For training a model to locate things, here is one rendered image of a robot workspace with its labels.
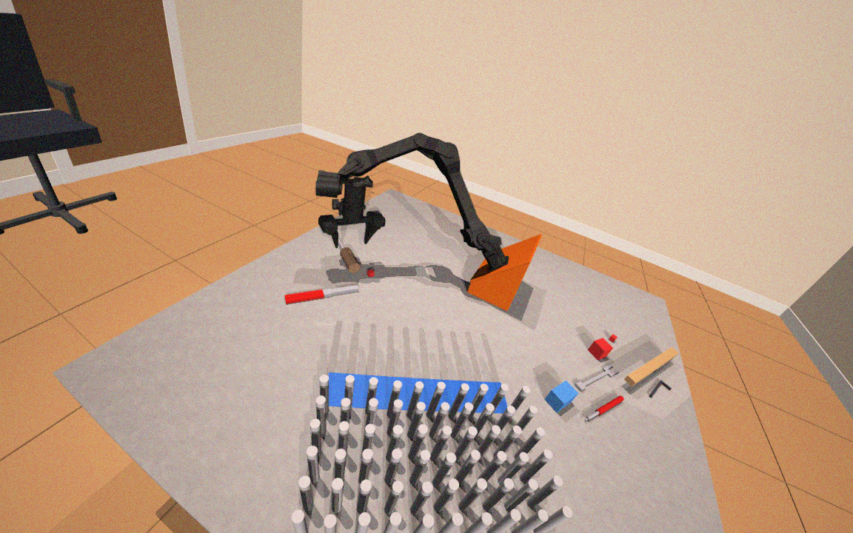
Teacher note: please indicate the red-handled screwdriver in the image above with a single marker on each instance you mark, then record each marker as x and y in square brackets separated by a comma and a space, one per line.
[605, 407]

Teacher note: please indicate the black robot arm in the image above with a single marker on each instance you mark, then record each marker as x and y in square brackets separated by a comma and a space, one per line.
[446, 157]

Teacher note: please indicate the dark grey l-shaped rod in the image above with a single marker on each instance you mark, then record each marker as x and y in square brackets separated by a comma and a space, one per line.
[655, 389]

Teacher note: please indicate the blue cube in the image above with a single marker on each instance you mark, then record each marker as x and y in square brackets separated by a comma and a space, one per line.
[561, 396]

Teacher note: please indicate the grey flat wrench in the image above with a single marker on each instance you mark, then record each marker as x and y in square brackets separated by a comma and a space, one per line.
[582, 386]

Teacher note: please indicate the blue flat strip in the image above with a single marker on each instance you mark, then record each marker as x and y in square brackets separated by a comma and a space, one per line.
[385, 385]

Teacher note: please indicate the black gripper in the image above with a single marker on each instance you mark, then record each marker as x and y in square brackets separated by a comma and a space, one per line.
[352, 214]

